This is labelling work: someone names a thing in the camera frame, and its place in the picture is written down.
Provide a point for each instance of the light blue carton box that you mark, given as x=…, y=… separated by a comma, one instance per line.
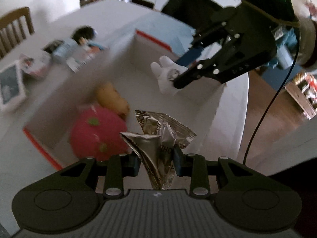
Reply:
x=64, y=51

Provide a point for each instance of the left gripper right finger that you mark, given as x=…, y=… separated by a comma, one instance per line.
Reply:
x=193, y=166

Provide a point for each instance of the silver foil snack packet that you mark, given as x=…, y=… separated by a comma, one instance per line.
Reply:
x=155, y=145

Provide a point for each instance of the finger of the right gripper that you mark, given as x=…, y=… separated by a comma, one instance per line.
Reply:
x=203, y=68
x=202, y=48

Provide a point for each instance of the grey white tissue pack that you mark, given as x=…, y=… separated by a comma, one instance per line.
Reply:
x=13, y=92

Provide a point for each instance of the orange plush toy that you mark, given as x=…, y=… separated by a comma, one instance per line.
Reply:
x=108, y=97

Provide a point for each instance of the white glove-shaped toy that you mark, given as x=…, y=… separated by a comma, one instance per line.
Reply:
x=166, y=71

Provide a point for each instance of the chicken breast snack bag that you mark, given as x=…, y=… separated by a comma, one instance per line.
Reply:
x=83, y=54

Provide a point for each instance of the white cardboard sorting box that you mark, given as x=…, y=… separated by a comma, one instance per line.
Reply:
x=215, y=112

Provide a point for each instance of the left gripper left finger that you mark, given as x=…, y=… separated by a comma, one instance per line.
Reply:
x=117, y=168

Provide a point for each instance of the panda print snack bag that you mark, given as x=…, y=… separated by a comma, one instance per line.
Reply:
x=36, y=67

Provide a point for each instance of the wooden dining chair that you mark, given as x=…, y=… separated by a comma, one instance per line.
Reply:
x=14, y=26

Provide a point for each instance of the red strawberry plush toy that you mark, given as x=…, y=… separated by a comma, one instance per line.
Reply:
x=96, y=134

